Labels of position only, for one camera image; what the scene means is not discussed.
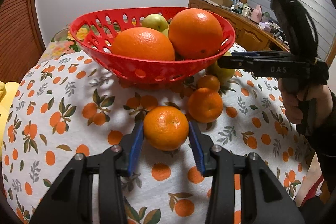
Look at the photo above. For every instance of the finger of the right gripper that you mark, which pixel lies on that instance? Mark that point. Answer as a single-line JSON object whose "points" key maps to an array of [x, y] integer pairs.
{"points": [[246, 63], [261, 54]]}

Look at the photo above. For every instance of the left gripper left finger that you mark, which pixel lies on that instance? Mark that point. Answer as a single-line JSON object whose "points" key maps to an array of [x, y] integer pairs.
{"points": [[69, 198]]}

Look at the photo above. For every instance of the large front orange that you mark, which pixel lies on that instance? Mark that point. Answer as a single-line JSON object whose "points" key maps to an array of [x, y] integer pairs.
{"points": [[195, 34]]}

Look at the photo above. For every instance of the large orange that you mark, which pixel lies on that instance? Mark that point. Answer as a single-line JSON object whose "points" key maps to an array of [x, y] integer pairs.
{"points": [[195, 34], [143, 43]]}

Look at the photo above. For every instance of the small green guava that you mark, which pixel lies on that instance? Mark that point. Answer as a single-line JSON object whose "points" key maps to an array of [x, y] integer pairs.
{"points": [[155, 21]]}

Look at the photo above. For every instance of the small tangerine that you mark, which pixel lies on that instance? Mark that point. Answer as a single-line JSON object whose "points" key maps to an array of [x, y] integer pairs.
{"points": [[165, 128], [205, 105], [209, 81]]}

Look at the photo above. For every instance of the large yellow-green guava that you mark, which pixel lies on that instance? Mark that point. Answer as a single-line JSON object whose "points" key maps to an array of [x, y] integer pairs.
{"points": [[166, 32]]}

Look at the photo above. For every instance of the right hand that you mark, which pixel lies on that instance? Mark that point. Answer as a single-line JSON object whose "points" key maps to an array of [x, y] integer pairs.
{"points": [[293, 103]]}

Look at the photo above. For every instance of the wooden sideboard cabinet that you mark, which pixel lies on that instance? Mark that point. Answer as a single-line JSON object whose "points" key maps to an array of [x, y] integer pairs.
{"points": [[248, 34]]}

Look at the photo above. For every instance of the pink container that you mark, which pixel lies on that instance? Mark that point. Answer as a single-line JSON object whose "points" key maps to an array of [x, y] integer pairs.
{"points": [[257, 14]]}

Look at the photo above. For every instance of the orange print tablecloth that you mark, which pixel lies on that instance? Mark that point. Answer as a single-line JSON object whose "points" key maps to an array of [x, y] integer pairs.
{"points": [[71, 104]]}

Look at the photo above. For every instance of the yellow plush pillow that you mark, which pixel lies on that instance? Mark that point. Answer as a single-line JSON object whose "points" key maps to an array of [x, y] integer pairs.
{"points": [[8, 91]]}

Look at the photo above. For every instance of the red perforated plastic basket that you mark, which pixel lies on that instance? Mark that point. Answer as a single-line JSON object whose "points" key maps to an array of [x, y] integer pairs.
{"points": [[98, 43]]}

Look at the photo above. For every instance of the floral bed sheet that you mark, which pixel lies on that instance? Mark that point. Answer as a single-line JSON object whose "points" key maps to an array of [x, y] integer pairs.
{"points": [[61, 44]]}

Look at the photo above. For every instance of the brown louvered wardrobe door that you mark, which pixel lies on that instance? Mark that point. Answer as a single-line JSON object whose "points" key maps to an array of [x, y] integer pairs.
{"points": [[21, 39]]}

